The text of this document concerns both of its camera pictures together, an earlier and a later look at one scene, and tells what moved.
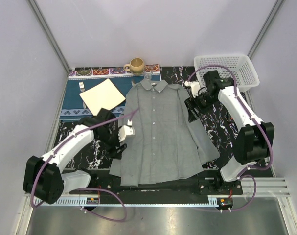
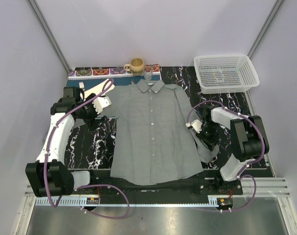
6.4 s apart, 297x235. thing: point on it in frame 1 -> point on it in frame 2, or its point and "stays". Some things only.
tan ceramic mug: (136, 66) stays
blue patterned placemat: (81, 79) stays
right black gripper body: (202, 102) -> (208, 134)
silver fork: (82, 90) stays
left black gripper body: (110, 139) -> (88, 113)
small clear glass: (148, 72) stays
